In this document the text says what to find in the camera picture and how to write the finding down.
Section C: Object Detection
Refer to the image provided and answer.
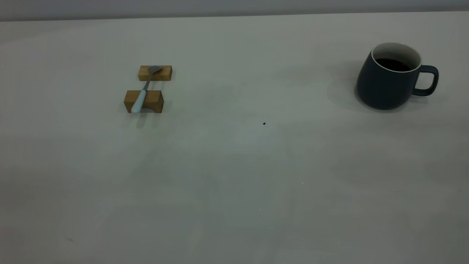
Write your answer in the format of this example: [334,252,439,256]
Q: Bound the flat rectangular wooden block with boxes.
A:
[138,65,173,81]

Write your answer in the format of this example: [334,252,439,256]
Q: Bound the metal spoon light blue handle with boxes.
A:
[130,65,163,114]

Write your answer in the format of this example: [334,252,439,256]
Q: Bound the arched wooden block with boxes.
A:
[123,89,164,114]

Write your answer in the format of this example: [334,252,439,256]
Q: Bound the dark coffee liquid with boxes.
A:
[374,58,413,72]

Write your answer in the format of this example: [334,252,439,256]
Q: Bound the dark grey ceramic mug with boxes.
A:
[356,41,439,110]

